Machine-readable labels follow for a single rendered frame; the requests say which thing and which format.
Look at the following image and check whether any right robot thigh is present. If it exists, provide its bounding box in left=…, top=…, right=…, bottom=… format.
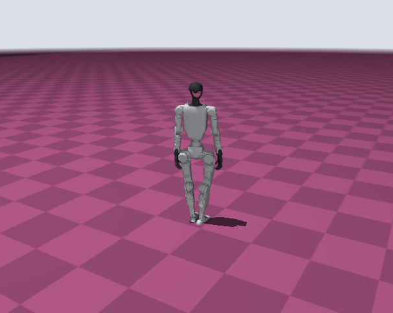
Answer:
left=198, top=150, right=215, bottom=194

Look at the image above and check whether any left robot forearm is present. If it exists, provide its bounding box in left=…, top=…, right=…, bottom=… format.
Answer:
left=174, top=127, right=181, bottom=153

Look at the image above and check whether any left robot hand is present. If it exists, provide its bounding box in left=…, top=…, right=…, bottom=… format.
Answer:
left=174, top=149, right=182, bottom=169

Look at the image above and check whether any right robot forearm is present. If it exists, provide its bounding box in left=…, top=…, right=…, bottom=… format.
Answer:
left=213, top=128, right=223, bottom=154

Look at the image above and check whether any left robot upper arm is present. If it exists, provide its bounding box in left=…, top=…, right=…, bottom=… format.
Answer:
left=175, top=105, right=184, bottom=134

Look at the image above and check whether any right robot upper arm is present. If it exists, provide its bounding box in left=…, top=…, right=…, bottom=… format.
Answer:
left=206, top=106, right=218, bottom=135

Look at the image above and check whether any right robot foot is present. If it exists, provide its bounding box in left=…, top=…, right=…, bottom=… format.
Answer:
left=196, top=215, right=210, bottom=225

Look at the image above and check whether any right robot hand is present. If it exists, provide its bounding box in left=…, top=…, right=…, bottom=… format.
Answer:
left=215, top=149, right=223, bottom=170

